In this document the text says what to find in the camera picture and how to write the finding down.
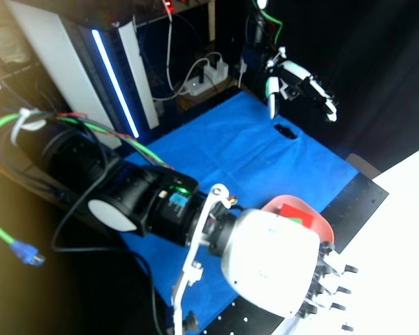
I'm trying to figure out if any red block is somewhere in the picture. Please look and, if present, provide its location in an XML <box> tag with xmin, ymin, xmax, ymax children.
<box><xmin>279</xmin><ymin>204</ymin><xmax>315</xmax><ymax>230</ymax></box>

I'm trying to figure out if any pink plate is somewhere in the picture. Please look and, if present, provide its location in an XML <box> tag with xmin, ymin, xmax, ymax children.
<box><xmin>260</xmin><ymin>195</ymin><xmax>336</xmax><ymax>245</ymax></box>

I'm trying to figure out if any white power strip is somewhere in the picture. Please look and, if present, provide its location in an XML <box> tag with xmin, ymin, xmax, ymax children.
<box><xmin>184</xmin><ymin>57</ymin><xmax>230</xmax><ymax>97</ymax></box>

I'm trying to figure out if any blue cloth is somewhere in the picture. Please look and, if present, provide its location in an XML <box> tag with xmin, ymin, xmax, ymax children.
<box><xmin>120</xmin><ymin>91</ymin><xmax>359</xmax><ymax>332</ymax></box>

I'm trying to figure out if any white tower with blue light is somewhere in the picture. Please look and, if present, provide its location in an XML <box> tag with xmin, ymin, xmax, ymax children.
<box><xmin>5</xmin><ymin>0</ymin><xmax>161</xmax><ymax>149</ymax></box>

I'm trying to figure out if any beige fabric bundle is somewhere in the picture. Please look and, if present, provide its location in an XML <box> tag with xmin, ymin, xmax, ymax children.
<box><xmin>0</xmin><ymin>0</ymin><xmax>29</xmax><ymax>66</ymax></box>

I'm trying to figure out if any white cable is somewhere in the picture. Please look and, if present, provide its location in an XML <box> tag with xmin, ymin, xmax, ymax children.
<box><xmin>153</xmin><ymin>10</ymin><xmax>226</xmax><ymax>103</ymax></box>

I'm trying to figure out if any black cable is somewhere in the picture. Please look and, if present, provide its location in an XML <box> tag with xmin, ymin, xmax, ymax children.
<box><xmin>50</xmin><ymin>181</ymin><xmax>165</xmax><ymax>335</ymax></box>

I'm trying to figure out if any green ethernet cable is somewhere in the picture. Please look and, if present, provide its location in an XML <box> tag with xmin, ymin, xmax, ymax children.
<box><xmin>0</xmin><ymin>113</ymin><xmax>46</xmax><ymax>268</ymax></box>

